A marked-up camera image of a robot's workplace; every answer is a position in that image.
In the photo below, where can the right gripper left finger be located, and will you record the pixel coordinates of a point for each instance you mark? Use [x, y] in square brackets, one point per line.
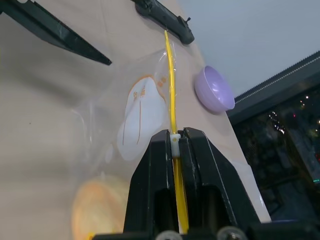
[150, 185]

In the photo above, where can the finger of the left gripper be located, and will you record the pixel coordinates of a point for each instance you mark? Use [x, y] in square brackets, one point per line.
[57, 32]

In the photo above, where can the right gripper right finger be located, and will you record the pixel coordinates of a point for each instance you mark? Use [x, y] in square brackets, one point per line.
[212, 180]

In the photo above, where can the round golden pineapple bun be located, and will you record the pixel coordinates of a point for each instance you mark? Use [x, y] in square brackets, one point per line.
[97, 207]

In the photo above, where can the clear yellow-zipper plastic bag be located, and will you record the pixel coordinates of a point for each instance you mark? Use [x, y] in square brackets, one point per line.
[171, 87]

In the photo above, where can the purple plastic bowl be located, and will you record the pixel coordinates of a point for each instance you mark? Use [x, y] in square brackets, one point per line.
[215, 92]

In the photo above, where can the dark grey remote controller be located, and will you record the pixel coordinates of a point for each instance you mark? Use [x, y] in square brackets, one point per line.
[172, 22]

